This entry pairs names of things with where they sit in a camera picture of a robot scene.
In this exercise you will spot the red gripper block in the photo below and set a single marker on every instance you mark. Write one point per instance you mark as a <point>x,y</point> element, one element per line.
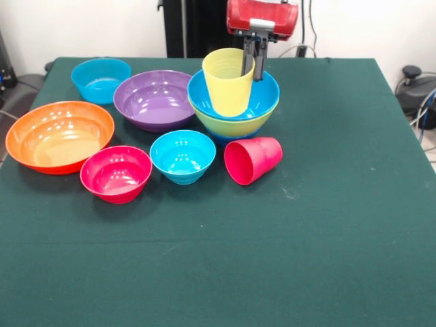
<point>265,15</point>

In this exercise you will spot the large blue bowl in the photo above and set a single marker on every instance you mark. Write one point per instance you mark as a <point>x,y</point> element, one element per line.
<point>265,95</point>

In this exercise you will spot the yellow cup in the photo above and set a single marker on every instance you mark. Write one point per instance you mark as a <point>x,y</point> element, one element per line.
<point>226,88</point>

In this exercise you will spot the green bowl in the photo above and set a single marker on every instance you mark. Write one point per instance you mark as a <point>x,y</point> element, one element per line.
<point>235,126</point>

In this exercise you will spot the small dark blue bowl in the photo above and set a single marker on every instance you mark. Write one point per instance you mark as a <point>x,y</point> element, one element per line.
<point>225,138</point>

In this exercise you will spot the pink cup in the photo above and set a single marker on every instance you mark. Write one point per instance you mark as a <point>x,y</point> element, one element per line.
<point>253,161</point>

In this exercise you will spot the purple bowl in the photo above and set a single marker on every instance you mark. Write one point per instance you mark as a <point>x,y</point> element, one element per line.
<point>153,102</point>

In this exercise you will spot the small cyan bowl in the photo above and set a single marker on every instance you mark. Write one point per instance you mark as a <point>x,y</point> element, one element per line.
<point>182,156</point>

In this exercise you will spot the translucent blue bowl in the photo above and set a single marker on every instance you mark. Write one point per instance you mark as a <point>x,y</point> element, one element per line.
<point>97,80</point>

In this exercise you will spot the grey round floor base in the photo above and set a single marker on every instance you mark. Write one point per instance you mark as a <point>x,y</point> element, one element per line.
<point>419,88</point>
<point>24,85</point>

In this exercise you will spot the pink bowl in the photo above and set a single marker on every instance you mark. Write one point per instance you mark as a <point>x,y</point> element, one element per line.
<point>116,173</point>

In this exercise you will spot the dark green table cloth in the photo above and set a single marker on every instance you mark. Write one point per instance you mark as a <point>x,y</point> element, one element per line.
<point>218,255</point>

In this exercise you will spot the orange bowl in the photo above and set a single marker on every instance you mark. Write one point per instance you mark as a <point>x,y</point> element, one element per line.
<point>58,136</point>

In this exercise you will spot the dark equipment unit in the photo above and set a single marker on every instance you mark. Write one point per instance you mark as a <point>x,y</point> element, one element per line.
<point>6,75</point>

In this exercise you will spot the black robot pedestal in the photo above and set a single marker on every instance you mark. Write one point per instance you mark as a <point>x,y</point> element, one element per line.
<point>197,27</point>

